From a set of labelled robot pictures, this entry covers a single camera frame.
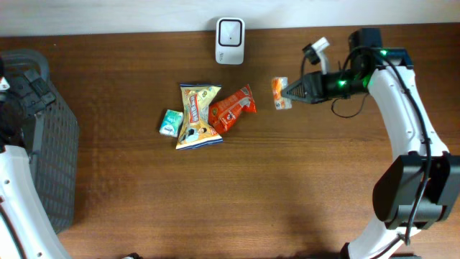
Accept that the red snack packet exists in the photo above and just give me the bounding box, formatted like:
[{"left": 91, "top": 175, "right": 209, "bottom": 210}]
[{"left": 208, "top": 84, "right": 257, "bottom": 135}]

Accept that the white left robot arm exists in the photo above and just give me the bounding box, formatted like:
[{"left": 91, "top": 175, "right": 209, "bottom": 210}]
[{"left": 1, "top": 49, "right": 80, "bottom": 258}]

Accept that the yellow wet wipes pack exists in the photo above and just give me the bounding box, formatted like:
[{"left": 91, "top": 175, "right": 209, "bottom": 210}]
[{"left": 176, "top": 83, "right": 223, "bottom": 150}]

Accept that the black camera cable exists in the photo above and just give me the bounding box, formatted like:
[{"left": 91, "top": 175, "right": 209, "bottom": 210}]
[{"left": 300, "top": 45, "right": 432, "bottom": 245}]

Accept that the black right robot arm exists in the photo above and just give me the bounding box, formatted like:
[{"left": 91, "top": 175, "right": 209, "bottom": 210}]
[{"left": 281, "top": 28, "right": 459, "bottom": 258}]

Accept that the white barcode scanner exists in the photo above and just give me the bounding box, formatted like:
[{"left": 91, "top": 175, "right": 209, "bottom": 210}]
[{"left": 215, "top": 17, "right": 246, "bottom": 65}]

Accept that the grey plastic mesh basket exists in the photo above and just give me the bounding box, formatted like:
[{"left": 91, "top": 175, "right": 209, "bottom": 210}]
[{"left": 1, "top": 49, "right": 80, "bottom": 233}]

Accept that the teal tissue pack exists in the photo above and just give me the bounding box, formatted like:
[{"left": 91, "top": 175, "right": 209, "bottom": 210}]
[{"left": 159, "top": 109, "right": 183, "bottom": 137}]

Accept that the orange white small packet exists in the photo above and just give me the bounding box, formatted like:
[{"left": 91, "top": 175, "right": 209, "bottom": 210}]
[{"left": 271, "top": 77, "right": 292, "bottom": 110}]

